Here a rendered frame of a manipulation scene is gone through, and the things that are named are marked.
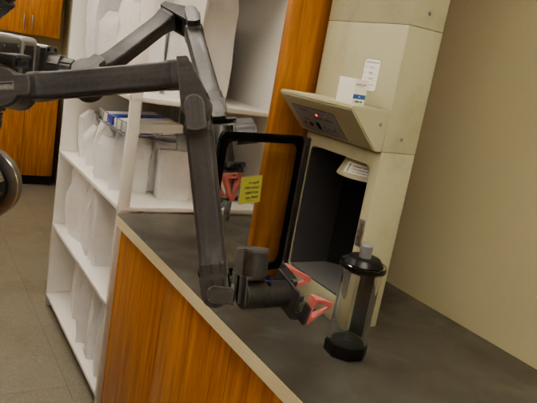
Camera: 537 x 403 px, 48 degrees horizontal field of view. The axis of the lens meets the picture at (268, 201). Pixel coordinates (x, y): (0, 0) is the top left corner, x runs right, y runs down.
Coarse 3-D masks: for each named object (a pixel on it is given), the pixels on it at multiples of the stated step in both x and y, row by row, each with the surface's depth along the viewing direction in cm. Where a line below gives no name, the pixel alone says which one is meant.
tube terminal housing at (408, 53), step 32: (352, 32) 155; (384, 32) 145; (416, 32) 140; (320, 64) 166; (352, 64) 155; (384, 64) 144; (416, 64) 142; (384, 96) 144; (416, 96) 145; (416, 128) 148; (384, 160) 146; (384, 192) 149; (384, 224) 152; (384, 256) 155; (320, 288) 164
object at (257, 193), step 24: (240, 144) 154; (264, 144) 159; (288, 144) 166; (240, 168) 156; (264, 168) 162; (288, 168) 168; (240, 192) 158; (264, 192) 164; (288, 192) 171; (240, 216) 161; (264, 216) 167; (240, 240) 163; (264, 240) 170
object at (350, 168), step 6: (342, 162) 163; (348, 162) 159; (354, 162) 158; (360, 162) 157; (342, 168) 160; (348, 168) 158; (354, 168) 157; (360, 168) 156; (366, 168) 156; (342, 174) 159; (348, 174) 157; (354, 174) 156; (360, 174) 156; (366, 174) 155; (360, 180) 155; (366, 180) 155
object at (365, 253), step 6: (366, 246) 136; (372, 246) 136; (354, 252) 140; (360, 252) 137; (366, 252) 136; (348, 258) 136; (354, 258) 135; (360, 258) 136; (366, 258) 136; (372, 258) 138; (378, 258) 138; (354, 264) 134; (360, 264) 134; (366, 264) 134; (372, 264) 134; (378, 264) 135
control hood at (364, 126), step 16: (288, 96) 160; (304, 96) 153; (320, 96) 156; (336, 112) 144; (352, 112) 137; (368, 112) 139; (384, 112) 141; (304, 128) 168; (352, 128) 143; (368, 128) 140; (384, 128) 143; (352, 144) 150; (368, 144) 143
